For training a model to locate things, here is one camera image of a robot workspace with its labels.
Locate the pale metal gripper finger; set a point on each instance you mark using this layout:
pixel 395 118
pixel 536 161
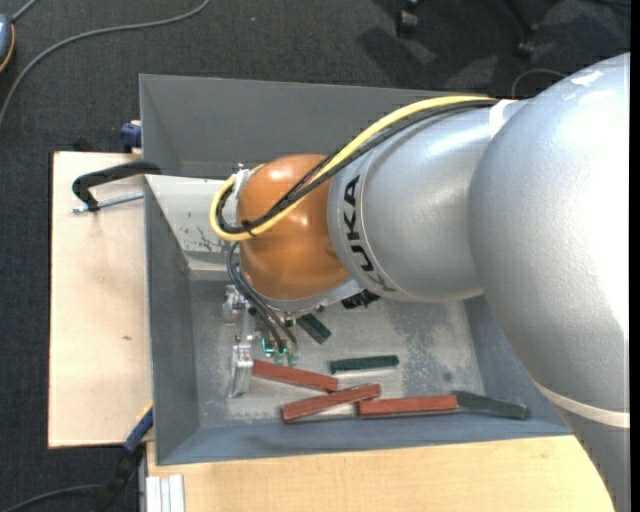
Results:
pixel 237 375
pixel 247 372

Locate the grey metal bin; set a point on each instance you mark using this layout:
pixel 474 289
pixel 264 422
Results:
pixel 200 350

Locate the red-brown flat block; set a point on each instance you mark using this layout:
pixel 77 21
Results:
pixel 295 376
pixel 325 402
pixel 407 405

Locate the dark green flat block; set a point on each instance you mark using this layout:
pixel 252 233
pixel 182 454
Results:
pixel 492 405
pixel 316 329
pixel 364 364

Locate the pale wood flat board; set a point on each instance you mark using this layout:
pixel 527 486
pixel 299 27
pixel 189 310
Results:
pixel 95 300

